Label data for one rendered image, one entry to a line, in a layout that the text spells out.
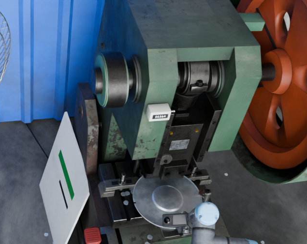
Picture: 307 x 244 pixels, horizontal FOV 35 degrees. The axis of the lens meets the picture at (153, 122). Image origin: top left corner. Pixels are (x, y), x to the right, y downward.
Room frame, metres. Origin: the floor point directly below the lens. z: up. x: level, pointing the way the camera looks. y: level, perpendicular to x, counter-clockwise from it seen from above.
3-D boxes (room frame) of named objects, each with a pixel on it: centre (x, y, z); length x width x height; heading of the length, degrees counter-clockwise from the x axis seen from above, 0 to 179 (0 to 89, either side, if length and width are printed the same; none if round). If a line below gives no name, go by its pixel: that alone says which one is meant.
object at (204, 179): (1.42, -0.23, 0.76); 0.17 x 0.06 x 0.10; 116
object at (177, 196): (1.23, -0.13, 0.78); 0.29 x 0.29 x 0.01
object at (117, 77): (1.25, 0.15, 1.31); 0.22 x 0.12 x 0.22; 26
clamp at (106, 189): (1.27, 0.07, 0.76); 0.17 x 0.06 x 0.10; 116
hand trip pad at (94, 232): (0.99, 0.12, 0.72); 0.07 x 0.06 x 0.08; 26
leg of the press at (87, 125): (1.35, 0.22, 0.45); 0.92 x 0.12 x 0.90; 26
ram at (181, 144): (1.30, -0.10, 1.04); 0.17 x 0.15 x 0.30; 26
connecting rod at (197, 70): (1.34, -0.08, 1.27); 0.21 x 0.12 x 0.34; 26
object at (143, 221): (1.34, -0.08, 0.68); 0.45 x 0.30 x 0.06; 116
